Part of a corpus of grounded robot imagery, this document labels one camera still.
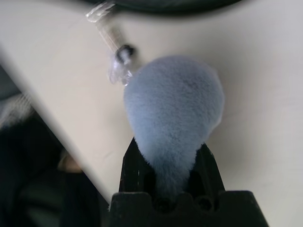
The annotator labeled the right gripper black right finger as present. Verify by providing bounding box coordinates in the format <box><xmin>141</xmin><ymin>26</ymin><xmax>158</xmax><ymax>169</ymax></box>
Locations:
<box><xmin>189</xmin><ymin>142</ymin><xmax>226</xmax><ymax>192</ymax></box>

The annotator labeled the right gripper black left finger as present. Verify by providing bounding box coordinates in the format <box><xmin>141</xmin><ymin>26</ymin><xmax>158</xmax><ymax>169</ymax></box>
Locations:
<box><xmin>119</xmin><ymin>138</ymin><xmax>157</xmax><ymax>193</ymax></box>

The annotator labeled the white blue plush zipper charm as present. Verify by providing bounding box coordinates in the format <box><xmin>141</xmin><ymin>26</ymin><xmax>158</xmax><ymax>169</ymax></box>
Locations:
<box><xmin>123</xmin><ymin>54</ymin><xmax>225</xmax><ymax>199</ymax></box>

